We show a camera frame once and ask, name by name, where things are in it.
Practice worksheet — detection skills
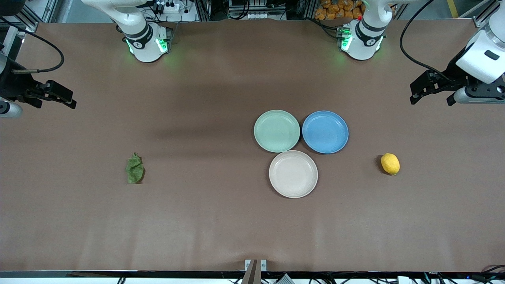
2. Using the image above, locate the yellow lemon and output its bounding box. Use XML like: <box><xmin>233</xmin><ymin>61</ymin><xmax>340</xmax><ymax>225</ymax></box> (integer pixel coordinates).
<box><xmin>380</xmin><ymin>153</ymin><xmax>400</xmax><ymax>176</ymax></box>

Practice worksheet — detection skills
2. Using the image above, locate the green lettuce leaf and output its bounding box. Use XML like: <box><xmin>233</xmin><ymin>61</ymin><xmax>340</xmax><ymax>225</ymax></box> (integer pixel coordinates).
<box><xmin>125</xmin><ymin>153</ymin><xmax>145</xmax><ymax>185</ymax></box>

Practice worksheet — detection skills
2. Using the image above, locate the blue plate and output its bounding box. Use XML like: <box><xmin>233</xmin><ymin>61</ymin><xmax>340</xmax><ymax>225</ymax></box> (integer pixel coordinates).
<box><xmin>302</xmin><ymin>110</ymin><xmax>350</xmax><ymax>154</ymax></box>

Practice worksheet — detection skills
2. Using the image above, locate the orange items bin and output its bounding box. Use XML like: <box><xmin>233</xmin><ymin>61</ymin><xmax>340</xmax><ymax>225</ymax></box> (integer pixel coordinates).
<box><xmin>314</xmin><ymin>0</ymin><xmax>396</xmax><ymax>21</ymax></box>

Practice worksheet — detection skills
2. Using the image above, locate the light green plate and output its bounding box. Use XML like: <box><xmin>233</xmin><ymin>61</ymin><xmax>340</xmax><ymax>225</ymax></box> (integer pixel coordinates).
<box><xmin>254</xmin><ymin>110</ymin><xmax>301</xmax><ymax>153</ymax></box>

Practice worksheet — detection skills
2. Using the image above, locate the beige plate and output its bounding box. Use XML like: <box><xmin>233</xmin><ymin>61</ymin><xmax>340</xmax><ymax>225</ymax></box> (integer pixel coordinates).
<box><xmin>269</xmin><ymin>150</ymin><xmax>318</xmax><ymax>199</ymax></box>

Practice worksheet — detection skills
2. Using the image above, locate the grey equipment rack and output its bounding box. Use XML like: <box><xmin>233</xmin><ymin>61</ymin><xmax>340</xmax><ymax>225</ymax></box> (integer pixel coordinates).
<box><xmin>228</xmin><ymin>0</ymin><xmax>288</xmax><ymax>20</ymax></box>

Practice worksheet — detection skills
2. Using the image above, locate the aluminium frame profile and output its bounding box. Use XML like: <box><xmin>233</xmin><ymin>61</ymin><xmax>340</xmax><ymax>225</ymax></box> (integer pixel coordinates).
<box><xmin>469</xmin><ymin>0</ymin><xmax>505</xmax><ymax>29</ymax></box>
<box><xmin>0</xmin><ymin>0</ymin><xmax>60</xmax><ymax>34</ymax></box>

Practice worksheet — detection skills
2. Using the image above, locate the metal table edge bracket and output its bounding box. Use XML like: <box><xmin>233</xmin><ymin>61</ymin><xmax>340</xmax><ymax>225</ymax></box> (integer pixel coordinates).
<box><xmin>244</xmin><ymin>259</ymin><xmax>267</xmax><ymax>284</ymax></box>

